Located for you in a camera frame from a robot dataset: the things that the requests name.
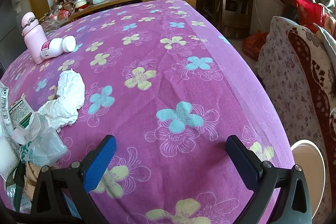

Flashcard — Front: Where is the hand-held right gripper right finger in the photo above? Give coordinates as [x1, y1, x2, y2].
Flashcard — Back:
[226, 135, 313, 224]

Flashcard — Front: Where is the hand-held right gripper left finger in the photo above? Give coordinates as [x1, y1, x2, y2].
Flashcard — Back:
[31, 135, 117, 224]

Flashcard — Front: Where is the clear plastic bag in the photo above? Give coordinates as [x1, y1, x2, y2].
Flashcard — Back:
[12, 112, 68, 167]

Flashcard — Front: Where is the white plastic bucket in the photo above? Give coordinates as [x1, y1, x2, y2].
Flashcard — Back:
[291, 139, 327, 214]

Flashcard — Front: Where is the white tissue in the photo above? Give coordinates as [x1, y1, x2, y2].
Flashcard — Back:
[37, 70, 86, 132]

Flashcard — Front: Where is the plain white packet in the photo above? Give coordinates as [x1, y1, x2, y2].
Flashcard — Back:
[0, 135, 21, 180]

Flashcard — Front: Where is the green white packet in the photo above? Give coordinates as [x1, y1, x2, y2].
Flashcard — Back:
[8, 99, 33, 130]

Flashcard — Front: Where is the floral sofa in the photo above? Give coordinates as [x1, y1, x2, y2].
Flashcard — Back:
[256, 16, 336, 224]

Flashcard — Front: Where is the purple floral tablecloth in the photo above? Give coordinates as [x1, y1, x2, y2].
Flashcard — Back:
[0, 0, 296, 224]

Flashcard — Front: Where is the red floral sofa blanket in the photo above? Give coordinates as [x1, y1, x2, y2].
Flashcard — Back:
[287, 26, 336, 214]

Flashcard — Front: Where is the red plastic bag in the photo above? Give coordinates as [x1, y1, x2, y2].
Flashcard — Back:
[242, 31, 269, 60]

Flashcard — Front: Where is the white pill bottle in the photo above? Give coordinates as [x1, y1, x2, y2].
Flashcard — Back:
[40, 35, 77, 59]

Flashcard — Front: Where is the pink water bottle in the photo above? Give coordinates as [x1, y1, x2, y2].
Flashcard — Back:
[21, 12, 47, 65]

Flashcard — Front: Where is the white pillow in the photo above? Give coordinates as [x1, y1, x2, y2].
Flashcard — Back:
[314, 23, 336, 62]

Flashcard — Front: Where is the plastic wrapped bouquet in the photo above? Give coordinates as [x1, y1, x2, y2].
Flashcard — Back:
[39, 7, 71, 33]

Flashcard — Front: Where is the grey refrigerator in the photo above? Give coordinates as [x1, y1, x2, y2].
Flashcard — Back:
[0, 0, 27, 72]

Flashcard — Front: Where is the red gift bag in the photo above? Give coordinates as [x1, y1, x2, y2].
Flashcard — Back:
[295, 0, 328, 33]

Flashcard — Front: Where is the pink pajamas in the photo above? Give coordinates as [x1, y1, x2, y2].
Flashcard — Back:
[319, 4, 336, 30]

